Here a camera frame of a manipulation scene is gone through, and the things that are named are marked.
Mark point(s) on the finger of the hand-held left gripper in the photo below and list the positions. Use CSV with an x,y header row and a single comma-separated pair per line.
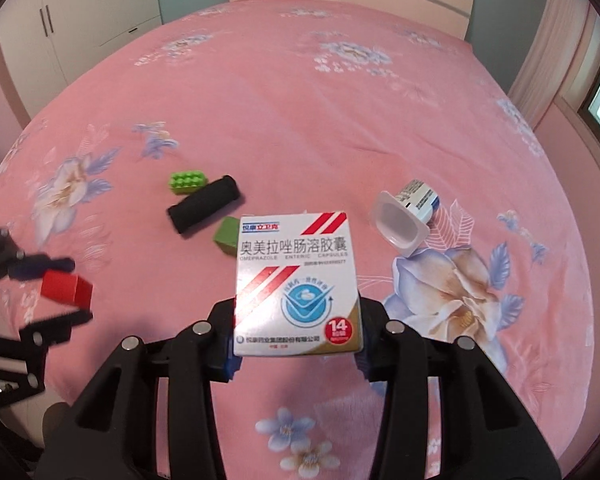
x,y
40,264
55,327

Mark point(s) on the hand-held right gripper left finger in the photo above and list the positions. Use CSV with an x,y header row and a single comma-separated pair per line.
x,y
228,360

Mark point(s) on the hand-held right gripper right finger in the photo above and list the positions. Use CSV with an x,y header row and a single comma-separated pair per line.
x,y
375,345

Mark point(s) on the red block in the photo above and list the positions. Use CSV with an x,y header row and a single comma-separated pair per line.
x,y
62,287

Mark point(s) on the white medicine box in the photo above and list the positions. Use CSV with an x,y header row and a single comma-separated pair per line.
x,y
295,285

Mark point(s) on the black foam cylinder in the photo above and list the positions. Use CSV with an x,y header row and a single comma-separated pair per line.
x,y
202,205

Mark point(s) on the green studded toy brick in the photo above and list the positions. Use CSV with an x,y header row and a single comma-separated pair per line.
x,y
187,181

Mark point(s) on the green block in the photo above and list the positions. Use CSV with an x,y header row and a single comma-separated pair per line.
x,y
226,237

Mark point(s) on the white plastic cup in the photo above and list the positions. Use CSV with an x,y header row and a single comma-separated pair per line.
x,y
400,220

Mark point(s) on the pink floral bed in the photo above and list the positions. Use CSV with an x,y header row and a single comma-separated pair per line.
x,y
300,110

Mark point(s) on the white wardrobe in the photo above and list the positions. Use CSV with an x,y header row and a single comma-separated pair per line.
x,y
70,15

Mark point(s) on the pink curtain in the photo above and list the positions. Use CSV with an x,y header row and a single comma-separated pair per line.
x,y
555,45

